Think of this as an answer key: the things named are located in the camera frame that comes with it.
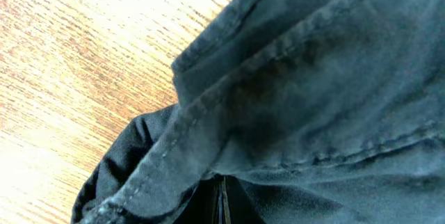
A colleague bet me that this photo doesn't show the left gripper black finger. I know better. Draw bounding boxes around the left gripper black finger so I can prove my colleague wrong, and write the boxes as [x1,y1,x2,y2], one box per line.
[175,175,264,224]

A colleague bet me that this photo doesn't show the dark blue shorts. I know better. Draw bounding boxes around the dark blue shorts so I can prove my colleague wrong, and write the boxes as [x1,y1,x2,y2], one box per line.
[72,0,444,224]

